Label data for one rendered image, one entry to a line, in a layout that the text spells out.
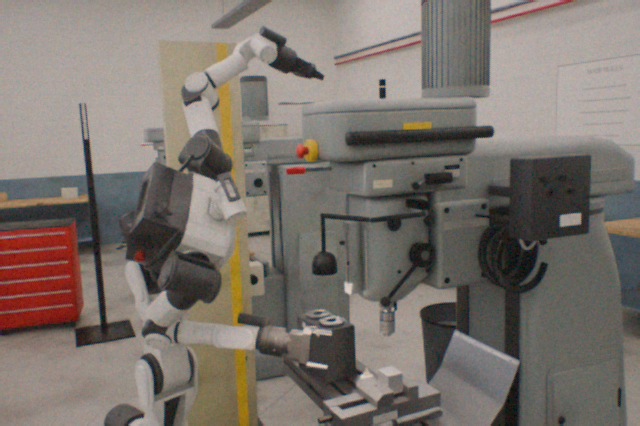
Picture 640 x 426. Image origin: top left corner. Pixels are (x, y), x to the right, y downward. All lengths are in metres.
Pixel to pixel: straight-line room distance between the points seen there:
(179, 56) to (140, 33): 7.44
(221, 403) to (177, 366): 1.56
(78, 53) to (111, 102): 0.89
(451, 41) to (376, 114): 0.35
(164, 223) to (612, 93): 5.52
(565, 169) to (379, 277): 0.56
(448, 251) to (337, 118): 0.51
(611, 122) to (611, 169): 4.49
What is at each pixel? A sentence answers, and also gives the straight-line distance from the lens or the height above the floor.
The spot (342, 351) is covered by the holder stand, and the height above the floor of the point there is 1.04.
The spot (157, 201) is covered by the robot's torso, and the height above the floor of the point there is 1.64.
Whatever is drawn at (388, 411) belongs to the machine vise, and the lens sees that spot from 1.84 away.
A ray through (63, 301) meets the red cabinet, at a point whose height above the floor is 0.28.
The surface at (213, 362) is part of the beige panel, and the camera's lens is 3.54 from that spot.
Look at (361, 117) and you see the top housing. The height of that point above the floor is 1.84.
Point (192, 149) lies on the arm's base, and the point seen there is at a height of 1.77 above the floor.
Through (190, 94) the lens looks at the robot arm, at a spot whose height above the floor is 1.95.
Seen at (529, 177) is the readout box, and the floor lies 1.68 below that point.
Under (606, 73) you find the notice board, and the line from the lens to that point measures 6.70.
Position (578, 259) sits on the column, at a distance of 1.98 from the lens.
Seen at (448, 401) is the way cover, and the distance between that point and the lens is 2.09.
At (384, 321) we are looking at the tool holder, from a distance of 1.80.
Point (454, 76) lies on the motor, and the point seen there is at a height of 1.95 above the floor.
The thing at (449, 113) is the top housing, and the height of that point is 1.84.
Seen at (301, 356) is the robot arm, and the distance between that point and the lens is 1.81.
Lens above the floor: 1.82
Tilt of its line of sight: 9 degrees down
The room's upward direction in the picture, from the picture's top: 2 degrees counter-clockwise
